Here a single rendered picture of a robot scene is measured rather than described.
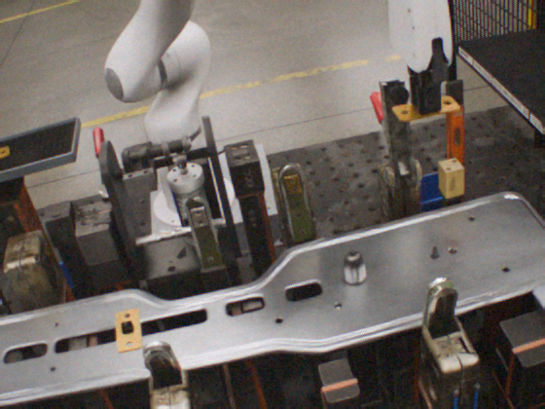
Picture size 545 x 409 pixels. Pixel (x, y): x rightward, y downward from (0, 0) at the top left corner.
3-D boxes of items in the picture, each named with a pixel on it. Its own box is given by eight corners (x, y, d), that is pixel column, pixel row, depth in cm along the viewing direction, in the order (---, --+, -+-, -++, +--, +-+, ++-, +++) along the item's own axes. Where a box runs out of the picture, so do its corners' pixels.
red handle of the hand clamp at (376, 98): (393, 176, 105) (363, 92, 111) (391, 182, 107) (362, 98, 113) (417, 170, 105) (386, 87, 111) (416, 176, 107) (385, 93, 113)
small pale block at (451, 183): (443, 329, 125) (445, 172, 104) (436, 317, 128) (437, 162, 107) (459, 324, 126) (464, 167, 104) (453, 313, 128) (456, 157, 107)
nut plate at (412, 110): (401, 123, 82) (400, 114, 81) (390, 109, 85) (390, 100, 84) (461, 110, 83) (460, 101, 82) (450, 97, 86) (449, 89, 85)
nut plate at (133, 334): (142, 348, 93) (140, 343, 92) (118, 353, 92) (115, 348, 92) (139, 309, 100) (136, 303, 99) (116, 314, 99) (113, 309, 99)
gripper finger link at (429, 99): (414, 65, 79) (417, 113, 83) (423, 76, 76) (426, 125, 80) (437, 60, 79) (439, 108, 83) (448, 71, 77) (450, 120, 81)
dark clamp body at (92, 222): (132, 396, 124) (61, 247, 101) (129, 349, 135) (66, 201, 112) (185, 387, 125) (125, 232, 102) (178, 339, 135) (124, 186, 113)
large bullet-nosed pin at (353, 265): (348, 295, 98) (345, 261, 94) (343, 281, 100) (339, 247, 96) (369, 289, 98) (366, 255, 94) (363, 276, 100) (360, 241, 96)
